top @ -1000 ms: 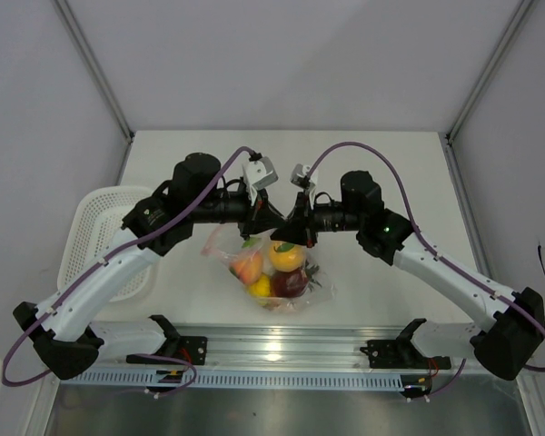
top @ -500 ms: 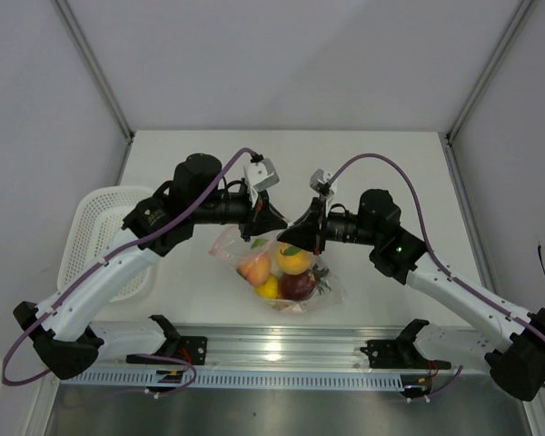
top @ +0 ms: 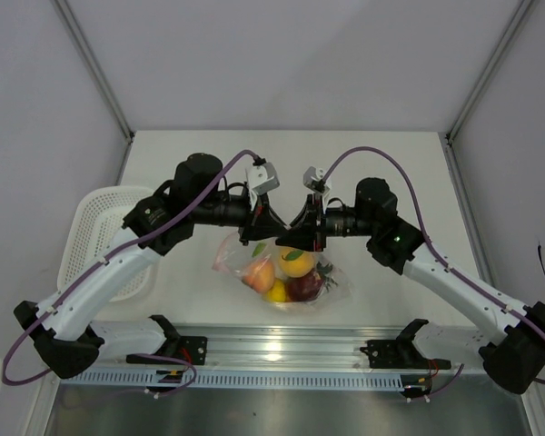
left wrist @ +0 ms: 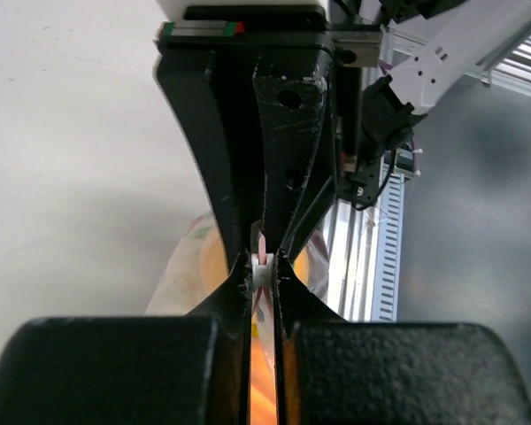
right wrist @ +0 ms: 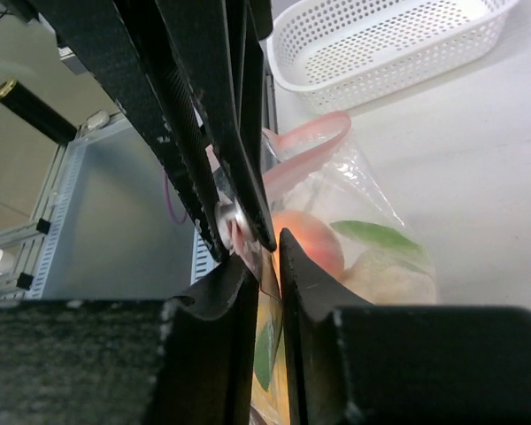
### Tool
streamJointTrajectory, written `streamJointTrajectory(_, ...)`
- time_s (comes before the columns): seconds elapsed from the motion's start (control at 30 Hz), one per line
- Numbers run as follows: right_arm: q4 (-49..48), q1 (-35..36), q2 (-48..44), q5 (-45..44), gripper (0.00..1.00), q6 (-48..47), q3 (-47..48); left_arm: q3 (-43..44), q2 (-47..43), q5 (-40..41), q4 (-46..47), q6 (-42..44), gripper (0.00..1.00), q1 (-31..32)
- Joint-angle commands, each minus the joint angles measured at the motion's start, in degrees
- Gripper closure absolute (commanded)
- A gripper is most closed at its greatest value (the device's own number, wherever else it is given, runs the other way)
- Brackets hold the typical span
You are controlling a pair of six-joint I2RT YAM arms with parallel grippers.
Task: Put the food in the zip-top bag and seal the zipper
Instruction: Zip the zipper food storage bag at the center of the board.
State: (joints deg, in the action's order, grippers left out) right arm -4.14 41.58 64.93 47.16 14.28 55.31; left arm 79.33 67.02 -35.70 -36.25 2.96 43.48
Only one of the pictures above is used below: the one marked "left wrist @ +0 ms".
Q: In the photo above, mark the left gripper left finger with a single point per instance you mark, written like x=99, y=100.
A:
x=190, y=369

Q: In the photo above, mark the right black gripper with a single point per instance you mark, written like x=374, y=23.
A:
x=267, y=94

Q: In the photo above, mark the aluminium mounting rail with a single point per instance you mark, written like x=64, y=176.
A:
x=466, y=242

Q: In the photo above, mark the orange toy peach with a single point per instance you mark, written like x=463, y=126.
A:
x=214, y=271

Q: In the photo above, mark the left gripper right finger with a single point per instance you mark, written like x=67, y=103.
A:
x=331, y=371

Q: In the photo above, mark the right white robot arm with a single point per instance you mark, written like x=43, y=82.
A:
x=426, y=46

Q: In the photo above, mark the white slotted cable duct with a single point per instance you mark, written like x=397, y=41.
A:
x=388, y=256

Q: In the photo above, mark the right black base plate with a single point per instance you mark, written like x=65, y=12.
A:
x=361, y=187

